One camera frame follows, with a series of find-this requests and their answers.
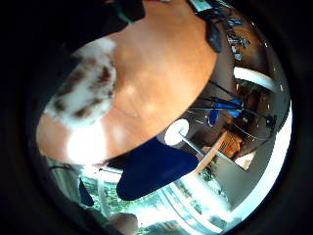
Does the device with pale screen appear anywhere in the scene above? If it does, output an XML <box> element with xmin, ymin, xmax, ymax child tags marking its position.
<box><xmin>188</xmin><ymin>0</ymin><xmax>214</xmax><ymax>13</ymax></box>

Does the white brown spotted plush toy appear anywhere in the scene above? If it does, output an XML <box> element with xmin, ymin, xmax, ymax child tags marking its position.
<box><xmin>43</xmin><ymin>36</ymin><xmax>118</xmax><ymax>130</ymax></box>

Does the black tripod with blue parts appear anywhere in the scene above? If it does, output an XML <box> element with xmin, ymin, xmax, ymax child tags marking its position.
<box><xmin>189</xmin><ymin>79</ymin><xmax>278</xmax><ymax>132</ymax></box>

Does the white curved ceiling light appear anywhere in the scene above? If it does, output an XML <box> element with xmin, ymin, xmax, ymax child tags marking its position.
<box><xmin>233</xmin><ymin>66</ymin><xmax>279</xmax><ymax>94</ymax></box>

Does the light wooden bench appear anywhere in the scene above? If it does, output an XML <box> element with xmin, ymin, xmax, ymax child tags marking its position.
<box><xmin>192</xmin><ymin>130</ymin><xmax>230</xmax><ymax>177</ymax></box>

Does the small dark blue chair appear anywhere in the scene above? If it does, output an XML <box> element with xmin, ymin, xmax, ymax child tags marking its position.
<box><xmin>77</xmin><ymin>177</ymin><xmax>96</xmax><ymax>209</ymax></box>

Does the the person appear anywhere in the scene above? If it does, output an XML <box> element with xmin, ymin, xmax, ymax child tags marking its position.
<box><xmin>76</xmin><ymin>202</ymin><xmax>140</xmax><ymax>235</ymax></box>

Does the black device with cable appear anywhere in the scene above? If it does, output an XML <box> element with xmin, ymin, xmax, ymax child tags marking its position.
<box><xmin>195</xmin><ymin>6</ymin><xmax>225</xmax><ymax>54</ymax></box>

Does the white round pedestal stand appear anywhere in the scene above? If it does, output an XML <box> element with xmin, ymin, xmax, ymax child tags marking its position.
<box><xmin>163</xmin><ymin>117</ymin><xmax>231</xmax><ymax>162</ymax></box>

